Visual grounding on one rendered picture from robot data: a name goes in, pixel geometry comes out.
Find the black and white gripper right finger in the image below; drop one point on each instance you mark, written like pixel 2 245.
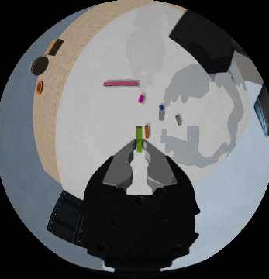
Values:
pixel 163 172

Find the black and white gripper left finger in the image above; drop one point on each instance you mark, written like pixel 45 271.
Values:
pixel 115 173

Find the dark grey rod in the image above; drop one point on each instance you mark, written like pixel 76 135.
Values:
pixel 178 120
pixel 161 115

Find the dark pink rod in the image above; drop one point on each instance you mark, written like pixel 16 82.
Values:
pixel 120 83

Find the lime green rod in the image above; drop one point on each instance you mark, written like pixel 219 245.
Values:
pixel 139 139

